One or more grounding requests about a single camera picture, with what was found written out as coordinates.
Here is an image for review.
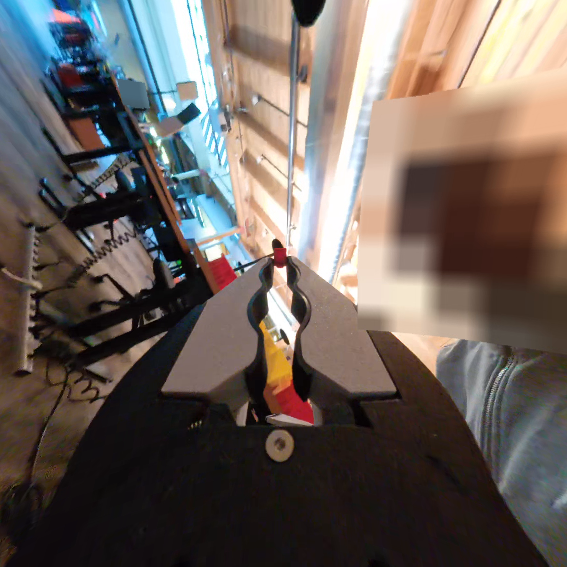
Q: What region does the silver ventilation duct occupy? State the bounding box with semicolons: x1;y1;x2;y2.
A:
301;0;415;284

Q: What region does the person's grey sweatshirt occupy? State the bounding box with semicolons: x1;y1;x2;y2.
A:
436;339;567;567

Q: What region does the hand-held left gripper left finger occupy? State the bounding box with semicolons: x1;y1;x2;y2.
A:
161;257;275;427

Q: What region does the grey pole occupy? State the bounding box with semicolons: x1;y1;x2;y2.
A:
15;224;38;375

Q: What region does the red crate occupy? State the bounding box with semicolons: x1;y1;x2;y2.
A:
208;257;238;293

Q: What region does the black floor cable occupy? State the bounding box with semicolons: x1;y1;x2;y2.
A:
31;354;116;488

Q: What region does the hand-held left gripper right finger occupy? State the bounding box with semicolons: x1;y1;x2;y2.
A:
286;256;398;426

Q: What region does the metal ceiling conduit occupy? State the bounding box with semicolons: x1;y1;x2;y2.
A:
286;0;328;253

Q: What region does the yellow and red box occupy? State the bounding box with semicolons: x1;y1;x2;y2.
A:
259;320;315;427

